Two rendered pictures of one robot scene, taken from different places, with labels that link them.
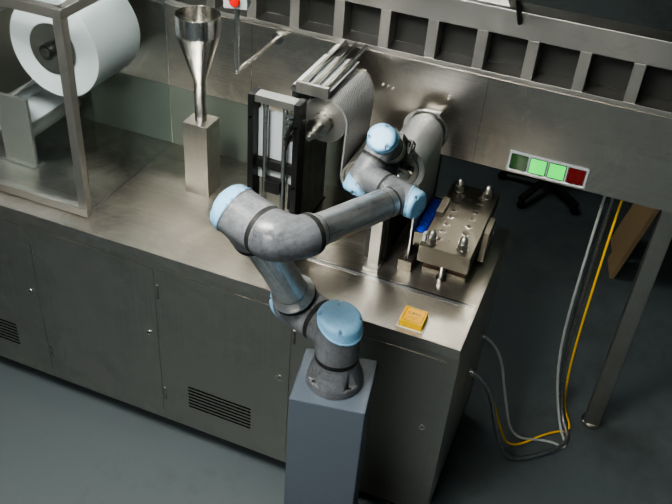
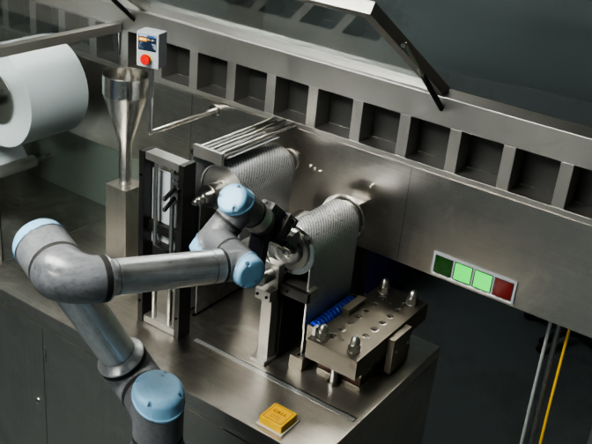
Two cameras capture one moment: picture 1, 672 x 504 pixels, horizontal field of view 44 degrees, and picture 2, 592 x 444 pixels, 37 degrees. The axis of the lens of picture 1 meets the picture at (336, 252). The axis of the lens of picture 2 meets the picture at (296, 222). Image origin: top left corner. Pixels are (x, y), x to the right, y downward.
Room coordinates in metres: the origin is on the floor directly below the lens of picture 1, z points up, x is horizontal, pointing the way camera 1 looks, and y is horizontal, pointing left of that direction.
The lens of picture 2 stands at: (0.08, -0.67, 2.35)
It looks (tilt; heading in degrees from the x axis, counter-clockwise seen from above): 26 degrees down; 14
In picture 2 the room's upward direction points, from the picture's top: 6 degrees clockwise
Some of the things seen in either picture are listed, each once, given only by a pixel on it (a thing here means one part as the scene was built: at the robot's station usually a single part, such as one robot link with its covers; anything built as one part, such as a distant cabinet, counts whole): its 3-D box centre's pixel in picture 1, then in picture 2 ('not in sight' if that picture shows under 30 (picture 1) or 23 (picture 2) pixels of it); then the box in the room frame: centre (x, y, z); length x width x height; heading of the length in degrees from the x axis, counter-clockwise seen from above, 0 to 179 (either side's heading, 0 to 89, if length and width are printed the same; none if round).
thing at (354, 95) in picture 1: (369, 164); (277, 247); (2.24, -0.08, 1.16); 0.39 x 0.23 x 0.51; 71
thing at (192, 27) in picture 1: (197, 23); (125, 83); (2.41, 0.48, 1.50); 0.14 x 0.14 x 0.06
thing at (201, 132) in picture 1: (200, 115); (125, 179); (2.41, 0.48, 1.19); 0.14 x 0.14 x 0.57
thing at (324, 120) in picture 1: (319, 125); (215, 193); (2.14, 0.08, 1.34); 0.06 x 0.06 x 0.06; 71
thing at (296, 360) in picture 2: (417, 241); (323, 341); (2.18, -0.26, 0.92); 0.28 x 0.04 x 0.04; 161
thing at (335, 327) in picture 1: (337, 331); (157, 406); (1.55, -0.02, 1.07); 0.13 x 0.12 x 0.14; 48
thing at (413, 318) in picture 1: (413, 318); (277, 418); (1.81, -0.24, 0.91); 0.07 x 0.07 x 0.02; 71
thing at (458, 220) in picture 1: (460, 225); (369, 328); (2.18, -0.39, 1.00); 0.40 x 0.16 x 0.06; 161
